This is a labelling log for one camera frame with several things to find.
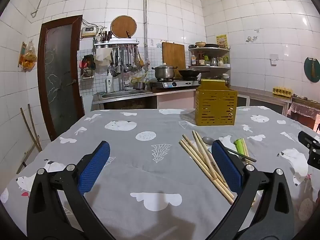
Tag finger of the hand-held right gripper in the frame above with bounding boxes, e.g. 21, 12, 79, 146
298, 131, 319, 148

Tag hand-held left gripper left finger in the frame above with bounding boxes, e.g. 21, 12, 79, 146
26, 141, 115, 240

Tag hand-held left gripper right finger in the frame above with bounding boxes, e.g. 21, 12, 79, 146
207, 140, 295, 240

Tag green handled fork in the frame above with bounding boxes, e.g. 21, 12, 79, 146
234, 138, 248, 160

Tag wooden chopstick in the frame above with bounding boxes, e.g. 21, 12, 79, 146
244, 140, 252, 163
182, 134, 237, 198
241, 138, 250, 162
196, 131, 229, 188
192, 130, 220, 180
179, 141, 235, 204

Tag metal spoon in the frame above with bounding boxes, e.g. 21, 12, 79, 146
202, 136, 257, 162

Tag yellow perforated utensil holder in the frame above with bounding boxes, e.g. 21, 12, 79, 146
194, 79, 238, 126

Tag pink lace cloth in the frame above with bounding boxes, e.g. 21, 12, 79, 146
287, 96, 320, 120

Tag yellow egg carton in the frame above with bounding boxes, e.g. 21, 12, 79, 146
272, 87, 292, 97

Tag grey printed tablecloth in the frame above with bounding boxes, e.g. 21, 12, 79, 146
0, 106, 320, 240

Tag green round board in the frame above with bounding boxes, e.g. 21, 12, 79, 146
304, 57, 320, 83

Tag leaning wooden sticks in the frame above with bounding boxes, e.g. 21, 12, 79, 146
20, 104, 43, 153

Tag steel sink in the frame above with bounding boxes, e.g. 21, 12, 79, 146
101, 90, 145, 99

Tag white soap bottle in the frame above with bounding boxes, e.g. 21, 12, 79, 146
105, 72, 113, 93

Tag metal faucet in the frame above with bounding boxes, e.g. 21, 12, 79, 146
121, 62, 130, 91

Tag kitchen counter cabinet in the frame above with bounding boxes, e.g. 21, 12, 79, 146
91, 85, 293, 110

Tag brown framed glass door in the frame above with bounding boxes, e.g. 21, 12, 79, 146
37, 15, 85, 142

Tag steel gas stove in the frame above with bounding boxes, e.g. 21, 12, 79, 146
149, 77, 202, 90

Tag red and black hanging bag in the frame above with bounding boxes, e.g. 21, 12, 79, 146
79, 54, 96, 79

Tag black wok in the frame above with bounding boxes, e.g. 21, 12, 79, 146
178, 69, 210, 79

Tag row of hanging ladles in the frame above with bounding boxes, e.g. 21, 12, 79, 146
108, 44, 145, 77

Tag white hanging cloth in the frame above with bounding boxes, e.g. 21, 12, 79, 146
94, 47, 112, 67

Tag row of condiment bottles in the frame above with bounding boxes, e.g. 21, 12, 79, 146
190, 51, 229, 67

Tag steel pot with lid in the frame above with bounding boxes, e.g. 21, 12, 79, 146
152, 62, 178, 80

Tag metal corner shelf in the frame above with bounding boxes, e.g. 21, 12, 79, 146
188, 45, 232, 80

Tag rectangular wooden cutting board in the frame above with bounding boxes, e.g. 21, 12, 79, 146
162, 42, 186, 71

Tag orange plastic bag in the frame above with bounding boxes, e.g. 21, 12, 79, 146
18, 41, 37, 72

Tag cup of knives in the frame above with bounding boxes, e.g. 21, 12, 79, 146
100, 29, 112, 43

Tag round wooden cutting board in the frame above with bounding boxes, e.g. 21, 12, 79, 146
111, 15, 137, 38

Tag metal wall rack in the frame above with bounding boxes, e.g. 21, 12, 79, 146
94, 38, 140, 49

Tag yellow wall poster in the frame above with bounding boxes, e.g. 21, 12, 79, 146
216, 34, 228, 49

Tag beige wall box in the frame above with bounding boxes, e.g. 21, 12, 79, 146
81, 26, 97, 38

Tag metal wall pipe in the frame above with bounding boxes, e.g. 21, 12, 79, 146
30, 0, 150, 67

